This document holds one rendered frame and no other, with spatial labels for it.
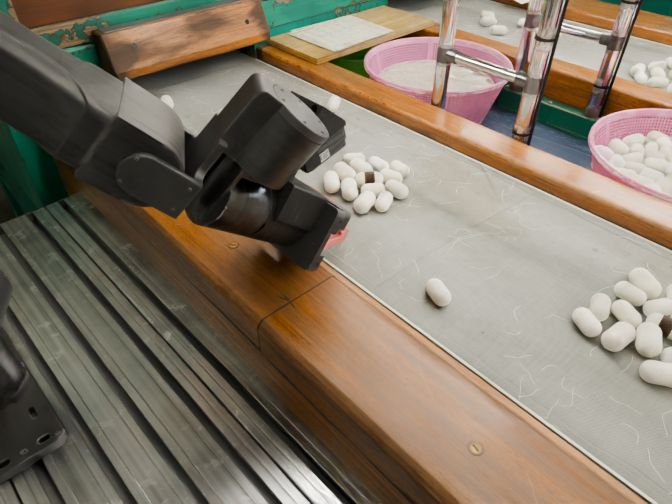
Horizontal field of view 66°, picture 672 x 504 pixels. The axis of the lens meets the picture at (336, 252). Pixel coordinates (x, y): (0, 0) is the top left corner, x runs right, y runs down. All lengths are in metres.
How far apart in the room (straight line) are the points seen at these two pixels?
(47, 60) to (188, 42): 0.59
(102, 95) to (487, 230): 0.44
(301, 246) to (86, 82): 0.23
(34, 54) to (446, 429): 0.38
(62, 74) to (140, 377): 0.32
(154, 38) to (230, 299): 0.54
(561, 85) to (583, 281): 0.52
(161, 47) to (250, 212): 0.55
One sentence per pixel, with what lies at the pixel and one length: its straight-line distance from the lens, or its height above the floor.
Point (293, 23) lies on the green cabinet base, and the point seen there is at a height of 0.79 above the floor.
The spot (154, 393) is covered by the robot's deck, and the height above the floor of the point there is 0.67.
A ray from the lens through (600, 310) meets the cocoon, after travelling 0.56.
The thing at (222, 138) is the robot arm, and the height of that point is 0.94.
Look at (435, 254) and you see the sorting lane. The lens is 0.59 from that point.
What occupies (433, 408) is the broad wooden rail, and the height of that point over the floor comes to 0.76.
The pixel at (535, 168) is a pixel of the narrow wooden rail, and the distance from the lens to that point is 0.73.
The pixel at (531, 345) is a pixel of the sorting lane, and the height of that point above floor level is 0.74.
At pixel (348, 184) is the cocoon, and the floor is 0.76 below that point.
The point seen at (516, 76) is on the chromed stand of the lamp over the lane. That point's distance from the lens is 0.78.
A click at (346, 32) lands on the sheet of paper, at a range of 1.12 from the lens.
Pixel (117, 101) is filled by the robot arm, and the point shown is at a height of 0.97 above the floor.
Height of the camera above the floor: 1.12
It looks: 41 degrees down
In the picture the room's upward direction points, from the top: straight up
